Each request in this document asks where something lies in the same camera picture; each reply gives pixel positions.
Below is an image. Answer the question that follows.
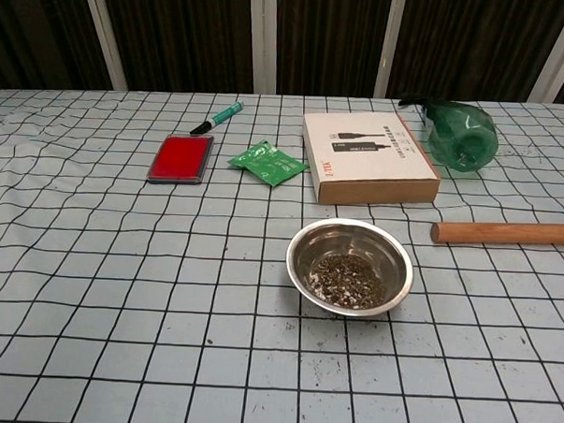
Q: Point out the wooden rolling pin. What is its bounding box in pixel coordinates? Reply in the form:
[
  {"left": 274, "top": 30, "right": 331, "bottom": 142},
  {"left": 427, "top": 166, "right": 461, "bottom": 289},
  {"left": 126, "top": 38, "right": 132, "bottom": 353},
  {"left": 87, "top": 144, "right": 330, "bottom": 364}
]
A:
[{"left": 429, "top": 218, "right": 564, "bottom": 250}]

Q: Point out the stainless steel bowl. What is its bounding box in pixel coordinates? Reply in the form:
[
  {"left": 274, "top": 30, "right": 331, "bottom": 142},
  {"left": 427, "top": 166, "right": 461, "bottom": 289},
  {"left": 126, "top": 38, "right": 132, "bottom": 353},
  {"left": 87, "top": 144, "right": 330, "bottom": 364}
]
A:
[{"left": 283, "top": 215, "right": 417, "bottom": 319}]

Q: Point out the green foil packet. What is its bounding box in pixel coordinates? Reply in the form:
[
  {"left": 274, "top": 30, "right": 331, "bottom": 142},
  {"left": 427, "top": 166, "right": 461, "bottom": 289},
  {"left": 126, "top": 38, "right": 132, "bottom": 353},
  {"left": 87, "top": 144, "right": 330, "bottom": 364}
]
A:
[{"left": 225, "top": 137, "right": 312, "bottom": 190}]

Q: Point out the dark crushed seed mix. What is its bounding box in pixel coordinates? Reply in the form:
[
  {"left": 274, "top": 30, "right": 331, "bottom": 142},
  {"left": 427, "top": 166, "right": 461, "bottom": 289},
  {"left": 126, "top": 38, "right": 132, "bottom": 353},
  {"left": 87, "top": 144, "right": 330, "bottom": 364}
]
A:
[{"left": 305, "top": 253, "right": 388, "bottom": 312}]

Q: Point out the white and kraft cardboard box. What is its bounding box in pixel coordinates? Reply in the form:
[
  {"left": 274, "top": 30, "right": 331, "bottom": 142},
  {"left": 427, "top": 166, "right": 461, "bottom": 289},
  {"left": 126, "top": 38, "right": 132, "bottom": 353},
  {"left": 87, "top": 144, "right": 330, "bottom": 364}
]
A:
[{"left": 298, "top": 109, "right": 444, "bottom": 211}]

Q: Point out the green marker pen black cap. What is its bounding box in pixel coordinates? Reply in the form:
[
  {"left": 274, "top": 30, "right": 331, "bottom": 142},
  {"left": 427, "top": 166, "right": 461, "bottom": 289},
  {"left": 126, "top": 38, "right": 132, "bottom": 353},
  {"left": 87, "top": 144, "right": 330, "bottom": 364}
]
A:
[{"left": 189, "top": 99, "right": 247, "bottom": 139}]

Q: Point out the red ink pad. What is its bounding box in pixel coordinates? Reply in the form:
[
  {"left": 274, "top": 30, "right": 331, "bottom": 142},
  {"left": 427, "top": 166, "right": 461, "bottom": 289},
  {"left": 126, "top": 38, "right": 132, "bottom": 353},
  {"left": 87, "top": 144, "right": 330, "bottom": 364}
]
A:
[{"left": 146, "top": 133, "right": 215, "bottom": 188}]

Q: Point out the checked light blue tablecloth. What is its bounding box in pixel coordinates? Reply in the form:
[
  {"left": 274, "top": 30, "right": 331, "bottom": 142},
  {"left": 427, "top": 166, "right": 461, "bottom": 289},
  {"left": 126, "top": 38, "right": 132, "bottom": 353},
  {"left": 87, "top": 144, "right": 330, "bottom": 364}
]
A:
[{"left": 0, "top": 78, "right": 564, "bottom": 423}]

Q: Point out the green plastic spray bottle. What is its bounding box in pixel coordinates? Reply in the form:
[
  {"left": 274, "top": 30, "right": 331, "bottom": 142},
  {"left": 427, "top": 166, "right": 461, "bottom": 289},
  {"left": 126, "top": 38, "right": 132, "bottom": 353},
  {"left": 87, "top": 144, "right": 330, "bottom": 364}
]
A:
[{"left": 395, "top": 95, "right": 502, "bottom": 174}]

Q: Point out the white frame post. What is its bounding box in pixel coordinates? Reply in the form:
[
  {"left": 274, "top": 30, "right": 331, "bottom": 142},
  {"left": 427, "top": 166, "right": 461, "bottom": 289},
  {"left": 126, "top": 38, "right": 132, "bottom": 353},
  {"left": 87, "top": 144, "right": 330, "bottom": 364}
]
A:
[
  {"left": 372, "top": 0, "right": 405, "bottom": 100},
  {"left": 528, "top": 0, "right": 564, "bottom": 106},
  {"left": 75, "top": 0, "right": 132, "bottom": 93},
  {"left": 245, "top": 0, "right": 280, "bottom": 96}
]

